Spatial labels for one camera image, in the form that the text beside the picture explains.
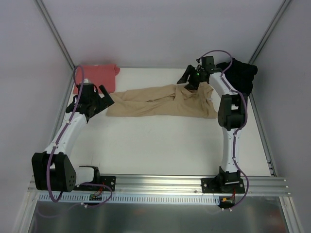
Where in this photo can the black mounting plate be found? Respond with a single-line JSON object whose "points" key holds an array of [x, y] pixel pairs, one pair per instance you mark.
{"points": [[109, 181], [215, 185]]}

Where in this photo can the beige t shirt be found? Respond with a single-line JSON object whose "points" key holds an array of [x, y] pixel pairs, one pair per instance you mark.
{"points": [[169, 100]]}

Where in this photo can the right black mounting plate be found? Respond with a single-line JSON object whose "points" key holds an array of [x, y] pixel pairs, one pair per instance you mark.
{"points": [[215, 185]]}

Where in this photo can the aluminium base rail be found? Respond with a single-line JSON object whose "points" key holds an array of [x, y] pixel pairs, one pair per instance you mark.
{"points": [[192, 185]]}

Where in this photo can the white slotted cable duct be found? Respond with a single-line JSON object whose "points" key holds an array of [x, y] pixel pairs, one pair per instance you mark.
{"points": [[142, 199]]}

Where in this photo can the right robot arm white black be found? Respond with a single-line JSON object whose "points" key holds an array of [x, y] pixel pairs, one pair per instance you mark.
{"points": [[232, 117]]}

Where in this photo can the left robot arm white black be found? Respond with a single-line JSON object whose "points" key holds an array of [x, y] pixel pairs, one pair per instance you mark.
{"points": [[52, 168]]}

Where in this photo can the right aluminium frame post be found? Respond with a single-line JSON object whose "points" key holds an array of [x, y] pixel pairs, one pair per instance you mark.
{"points": [[272, 25]]}

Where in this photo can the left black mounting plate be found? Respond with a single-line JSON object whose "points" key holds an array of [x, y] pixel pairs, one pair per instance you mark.
{"points": [[109, 181]]}

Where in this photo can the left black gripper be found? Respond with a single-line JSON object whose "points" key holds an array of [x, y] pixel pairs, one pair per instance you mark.
{"points": [[100, 101]]}

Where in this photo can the black t shirt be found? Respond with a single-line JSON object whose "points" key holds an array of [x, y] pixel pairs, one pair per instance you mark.
{"points": [[241, 75]]}

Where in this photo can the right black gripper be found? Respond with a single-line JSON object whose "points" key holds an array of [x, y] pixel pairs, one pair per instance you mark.
{"points": [[192, 77]]}

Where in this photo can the folded pink t shirt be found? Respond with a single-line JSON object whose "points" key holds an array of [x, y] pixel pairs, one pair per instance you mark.
{"points": [[102, 75]]}

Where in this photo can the aluminium frame post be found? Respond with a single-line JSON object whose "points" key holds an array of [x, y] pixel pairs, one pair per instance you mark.
{"points": [[54, 31], [272, 25]]}

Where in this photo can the left aluminium frame post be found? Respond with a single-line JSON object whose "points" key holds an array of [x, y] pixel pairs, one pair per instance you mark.
{"points": [[54, 31]]}

